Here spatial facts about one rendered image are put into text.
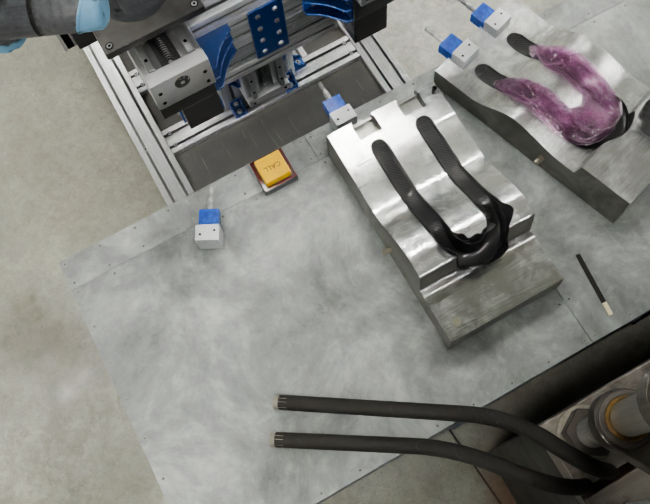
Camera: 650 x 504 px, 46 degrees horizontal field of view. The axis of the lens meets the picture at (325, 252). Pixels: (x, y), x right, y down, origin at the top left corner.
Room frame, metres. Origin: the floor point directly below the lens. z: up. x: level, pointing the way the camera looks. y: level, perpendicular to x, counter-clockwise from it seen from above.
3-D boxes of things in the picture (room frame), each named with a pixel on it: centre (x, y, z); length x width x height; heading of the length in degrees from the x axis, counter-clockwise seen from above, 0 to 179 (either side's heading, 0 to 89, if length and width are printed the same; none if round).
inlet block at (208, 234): (0.65, 0.23, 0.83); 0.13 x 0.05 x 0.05; 172
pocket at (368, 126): (0.76, -0.13, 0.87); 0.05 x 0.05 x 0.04; 20
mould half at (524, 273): (0.56, -0.25, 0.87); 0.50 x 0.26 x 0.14; 20
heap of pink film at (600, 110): (0.76, -0.55, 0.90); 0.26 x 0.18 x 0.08; 37
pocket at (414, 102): (0.80, -0.23, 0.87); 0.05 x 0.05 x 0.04; 20
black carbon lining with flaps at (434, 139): (0.58, -0.25, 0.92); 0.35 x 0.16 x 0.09; 20
